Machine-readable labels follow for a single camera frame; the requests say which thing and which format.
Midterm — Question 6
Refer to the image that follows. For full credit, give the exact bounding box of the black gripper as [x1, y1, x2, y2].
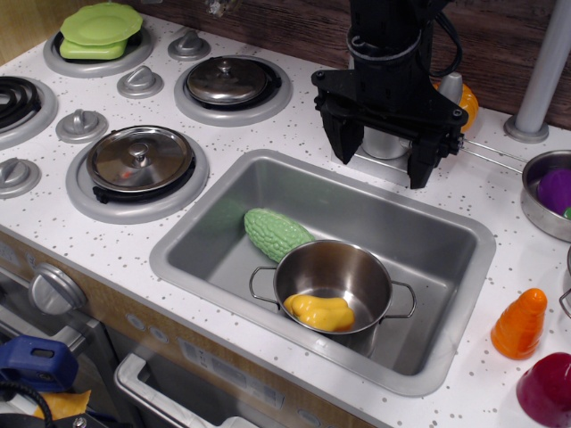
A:
[311, 26, 468, 189]

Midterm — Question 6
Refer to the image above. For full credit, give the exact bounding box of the silver toy faucet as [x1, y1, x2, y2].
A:
[352, 72, 464, 186]

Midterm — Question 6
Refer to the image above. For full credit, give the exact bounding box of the orange toy pumpkin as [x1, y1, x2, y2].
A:
[434, 82, 479, 133]

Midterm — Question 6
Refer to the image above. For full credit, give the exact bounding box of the silver sink basin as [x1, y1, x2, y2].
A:
[150, 150, 496, 397]

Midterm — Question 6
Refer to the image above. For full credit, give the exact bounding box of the grey vertical pole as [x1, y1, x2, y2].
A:
[504, 0, 570, 144]

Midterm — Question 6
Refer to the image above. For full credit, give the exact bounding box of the green toy bitter gourd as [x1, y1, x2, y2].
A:
[244, 208, 315, 263]

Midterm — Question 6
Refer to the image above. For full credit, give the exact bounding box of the rear steel pot lid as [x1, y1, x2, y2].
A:
[186, 57, 269, 105]

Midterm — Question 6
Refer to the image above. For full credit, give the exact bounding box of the steel pot lid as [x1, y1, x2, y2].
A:
[186, 57, 269, 105]
[86, 125, 194, 193]

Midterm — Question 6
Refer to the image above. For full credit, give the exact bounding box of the purple toy eggplant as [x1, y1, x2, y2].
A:
[537, 169, 570, 216]

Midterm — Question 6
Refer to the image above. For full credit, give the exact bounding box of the yellow toy bell pepper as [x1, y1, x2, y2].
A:
[284, 294, 355, 332]

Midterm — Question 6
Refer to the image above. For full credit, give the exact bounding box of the silver stove knob rear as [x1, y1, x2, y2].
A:
[168, 30, 211, 62]

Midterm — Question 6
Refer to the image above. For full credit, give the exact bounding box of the silver stove knob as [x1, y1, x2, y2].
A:
[55, 109, 109, 144]
[168, 30, 211, 62]
[1, 158, 41, 200]
[117, 65, 164, 99]

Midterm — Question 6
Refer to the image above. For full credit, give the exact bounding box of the orange toy carrot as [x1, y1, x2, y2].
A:
[491, 288, 548, 360]

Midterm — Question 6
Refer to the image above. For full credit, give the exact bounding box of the silver stove knob middle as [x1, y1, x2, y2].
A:
[117, 65, 164, 99]

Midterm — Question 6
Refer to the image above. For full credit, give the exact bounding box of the front steel pot lid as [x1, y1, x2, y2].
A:
[86, 125, 194, 193]

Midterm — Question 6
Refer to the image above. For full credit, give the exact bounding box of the dark red toy vegetable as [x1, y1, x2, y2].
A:
[516, 352, 570, 427]

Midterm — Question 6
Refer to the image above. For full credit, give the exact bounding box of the silver stove knob front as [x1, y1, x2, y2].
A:
[55, 109, 109, 144]

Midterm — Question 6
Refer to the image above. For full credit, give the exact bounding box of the green plastic plate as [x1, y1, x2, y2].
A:
[60, 2, 143, 46]

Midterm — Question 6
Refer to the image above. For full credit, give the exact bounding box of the green plastic dish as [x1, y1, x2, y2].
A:
[59, 39, 128, 61]

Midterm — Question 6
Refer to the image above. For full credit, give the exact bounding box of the black coil burner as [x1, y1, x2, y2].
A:
[1, 76, 58, 151]

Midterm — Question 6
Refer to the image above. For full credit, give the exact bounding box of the silver oven dial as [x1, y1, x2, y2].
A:
[28, 263, 87, 316]

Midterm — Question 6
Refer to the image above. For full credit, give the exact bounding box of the silver stove knob left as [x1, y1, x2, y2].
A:
[1, 158, 41, 200]

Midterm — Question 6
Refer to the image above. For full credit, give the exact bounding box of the blue clamp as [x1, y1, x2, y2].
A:
[1, 335, 79, 392]

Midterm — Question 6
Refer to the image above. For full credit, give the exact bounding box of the yellow tape piece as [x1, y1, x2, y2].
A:
[40, 390, 92, 421]

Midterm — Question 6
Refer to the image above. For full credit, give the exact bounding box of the steel pot with handles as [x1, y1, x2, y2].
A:
[249, 240, 417, 357]

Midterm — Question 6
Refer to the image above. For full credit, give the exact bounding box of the rear right burner ring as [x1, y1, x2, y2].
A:
[173, 54, 294, 128]

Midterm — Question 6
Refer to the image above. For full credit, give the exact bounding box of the burner ring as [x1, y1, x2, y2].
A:
[173, 54, 294, 128]
[65, 125, 211, 226]
[42, 25, 155, 79]

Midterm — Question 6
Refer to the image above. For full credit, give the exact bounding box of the steel saucepan with wire handle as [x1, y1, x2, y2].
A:
[461, 138, 570, 243]

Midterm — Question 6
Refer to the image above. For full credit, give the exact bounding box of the front right burner ring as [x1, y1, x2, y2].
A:
[65, 125, 211, 226]

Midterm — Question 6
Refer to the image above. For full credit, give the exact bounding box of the rear left burner ring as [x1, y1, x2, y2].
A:
[42, 25, 155, 79]

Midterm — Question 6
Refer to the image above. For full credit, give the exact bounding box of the silver oven door handle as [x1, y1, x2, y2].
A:
[113, 352, 251, 428]

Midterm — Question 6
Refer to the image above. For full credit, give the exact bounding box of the black cable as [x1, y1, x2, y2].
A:
[0, 378, 57, 423]

